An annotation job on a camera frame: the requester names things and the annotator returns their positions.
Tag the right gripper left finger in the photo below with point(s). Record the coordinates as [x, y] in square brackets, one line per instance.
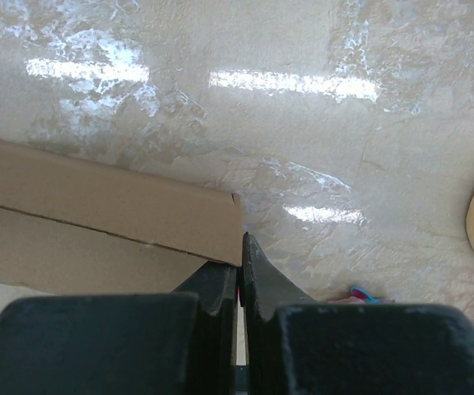
[182, 342]

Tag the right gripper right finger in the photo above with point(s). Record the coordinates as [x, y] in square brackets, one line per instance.
[296, 345]

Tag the brown cardboard box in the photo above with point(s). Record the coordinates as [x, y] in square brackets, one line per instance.
[71, 226]

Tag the small colourful toy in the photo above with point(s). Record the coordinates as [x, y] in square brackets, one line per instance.
[359, 295]

